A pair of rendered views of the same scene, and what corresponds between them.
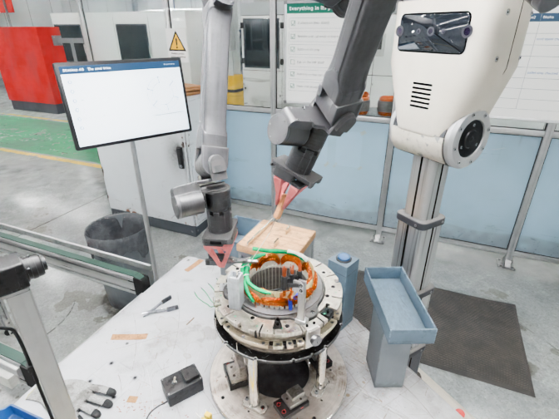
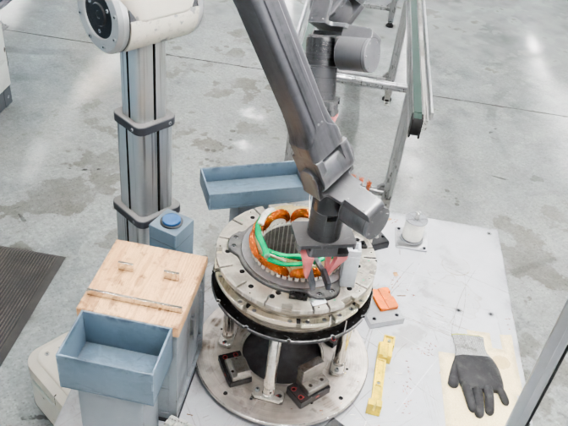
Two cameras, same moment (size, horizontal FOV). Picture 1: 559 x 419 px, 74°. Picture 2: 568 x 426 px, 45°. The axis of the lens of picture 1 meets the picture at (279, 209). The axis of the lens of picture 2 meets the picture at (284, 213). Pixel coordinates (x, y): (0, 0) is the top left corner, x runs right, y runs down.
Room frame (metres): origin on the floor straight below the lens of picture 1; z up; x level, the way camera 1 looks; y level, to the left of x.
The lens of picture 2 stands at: (1.13, 0.97, 1.98)
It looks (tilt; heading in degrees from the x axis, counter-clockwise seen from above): 38 degrees down; 251
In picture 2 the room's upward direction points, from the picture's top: 7 degrees clockwise
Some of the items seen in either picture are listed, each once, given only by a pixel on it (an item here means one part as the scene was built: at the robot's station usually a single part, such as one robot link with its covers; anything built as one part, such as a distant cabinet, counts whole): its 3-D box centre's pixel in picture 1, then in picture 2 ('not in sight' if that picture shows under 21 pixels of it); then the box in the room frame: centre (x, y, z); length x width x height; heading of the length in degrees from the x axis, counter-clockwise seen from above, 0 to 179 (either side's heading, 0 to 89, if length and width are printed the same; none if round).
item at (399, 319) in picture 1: (389, 336); (252, 223); (0.75, -0.30, 0.92); 0.25 x 0.11 x 0.28; 1
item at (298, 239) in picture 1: (277, 240); (145, 285); (1.04, 0.01, 1.05); 0.20 x 0.19 x 0.02; 65
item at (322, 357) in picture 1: (321, 360); not in sight; (0.69, -0.11, 0.91); 0.02 x 0.02 x 0.21
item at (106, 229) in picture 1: (121, 248); not in sight; (2.05, 1.03, 0.39); 0.39 x 0.39 x 0.35
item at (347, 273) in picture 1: (340, 291); (171, 264); (0.97, -0.20, 0.91); 0.07 x 0.07 x 0.25; 47
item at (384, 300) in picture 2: not in sight; (384, 298); (0.45, -0.11, 0.80); 0.07 x 0.05 x 0.01; 92
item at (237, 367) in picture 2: not in sight; (237, 366); (0.86, 0.05, 0.83); 0.05 x 0.04 x 0.02; 97
